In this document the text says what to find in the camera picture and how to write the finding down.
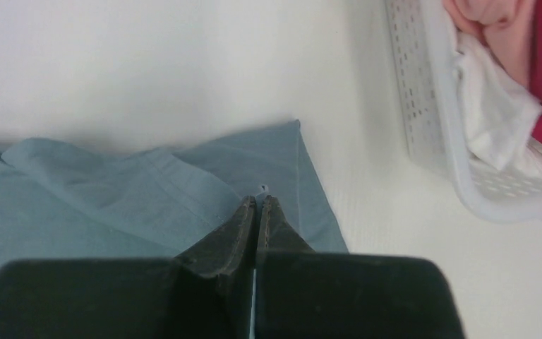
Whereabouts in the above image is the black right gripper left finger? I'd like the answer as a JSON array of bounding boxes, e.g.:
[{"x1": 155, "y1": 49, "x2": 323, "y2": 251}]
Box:
[{"x1": 0, "y1": 197, "x2": 256, "y2": 338}]

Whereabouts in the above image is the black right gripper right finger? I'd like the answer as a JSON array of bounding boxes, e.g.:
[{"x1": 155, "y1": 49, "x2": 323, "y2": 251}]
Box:
[{"x1": 254, "y1": 196, "x2": 464, "y2": 338}]

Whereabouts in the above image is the blue-grey t-shirt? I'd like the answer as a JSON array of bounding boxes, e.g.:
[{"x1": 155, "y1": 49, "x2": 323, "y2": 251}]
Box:
[{"x1": 0, "y1": 121, "x2": 347, "y2": 267}]

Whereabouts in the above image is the white t-shirt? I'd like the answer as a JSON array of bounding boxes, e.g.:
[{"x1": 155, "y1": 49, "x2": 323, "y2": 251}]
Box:
[{"x1": 452, "y1": 32, "x2": 542, "y2": 180}]

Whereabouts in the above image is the white plastic laundry basket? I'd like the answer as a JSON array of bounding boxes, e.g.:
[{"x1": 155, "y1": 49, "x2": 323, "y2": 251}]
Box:
[{"x1": 385, "y1": 1, "x2": 542, "y2": 222}]

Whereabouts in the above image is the pink t-shirt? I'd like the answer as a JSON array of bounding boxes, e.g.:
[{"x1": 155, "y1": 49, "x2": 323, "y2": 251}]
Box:
[{"x1": 442, "y1": 0, "x2": 536, "y2": 88}]

